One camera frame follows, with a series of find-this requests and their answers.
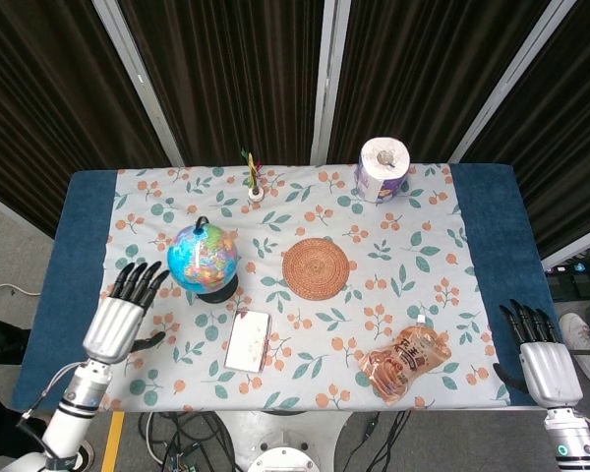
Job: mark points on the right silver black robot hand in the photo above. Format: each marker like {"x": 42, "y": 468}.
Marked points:
{"x": 550, "y": 369}

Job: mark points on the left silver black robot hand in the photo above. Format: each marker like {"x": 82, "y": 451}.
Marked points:
{"x": 110, "y": 329}

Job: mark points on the small blue globe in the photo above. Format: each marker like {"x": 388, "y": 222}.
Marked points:
{"x": 201, "y": 260}

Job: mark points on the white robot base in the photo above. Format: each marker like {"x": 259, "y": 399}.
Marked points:
{"x": 285, "y": 457}

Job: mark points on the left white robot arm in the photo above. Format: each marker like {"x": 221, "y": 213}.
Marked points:
{"x": 74, "y": 408}

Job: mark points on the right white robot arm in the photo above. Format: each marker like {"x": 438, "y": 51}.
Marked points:
{"x": 572, "y": 437}

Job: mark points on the white sneaker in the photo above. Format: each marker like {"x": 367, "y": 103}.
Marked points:
{"x": 582, "y": 344}

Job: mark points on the blue table cover cloth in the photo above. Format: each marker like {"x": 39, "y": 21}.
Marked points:
{"x": 64, "y": 295}

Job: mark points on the white pink card box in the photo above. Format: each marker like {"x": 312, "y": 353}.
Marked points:
{"x": 246, "y": 341}

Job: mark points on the peanut butter spout pouch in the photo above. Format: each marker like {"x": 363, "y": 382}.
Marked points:
{"x": 403, "y": 364}

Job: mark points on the small vase with flowers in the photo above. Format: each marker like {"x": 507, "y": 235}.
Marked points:
{"x": 255, "y": 193}

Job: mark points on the round woven rattan coaster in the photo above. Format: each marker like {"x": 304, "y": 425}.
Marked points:
{"x": 314, "y": 269}

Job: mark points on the white leaf fruit print tablecloth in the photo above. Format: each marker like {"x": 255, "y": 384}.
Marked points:
{"x": 324, "y": 216}

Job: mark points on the wrapped toilet paper roll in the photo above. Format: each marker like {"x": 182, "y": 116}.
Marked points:
{"x": 381, "y": 167}

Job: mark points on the white partition frame post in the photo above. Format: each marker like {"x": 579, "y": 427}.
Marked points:
{"x": 501, "y": 83}
{"x": 330, "y": 74}
{"x": 137, "y": 78}

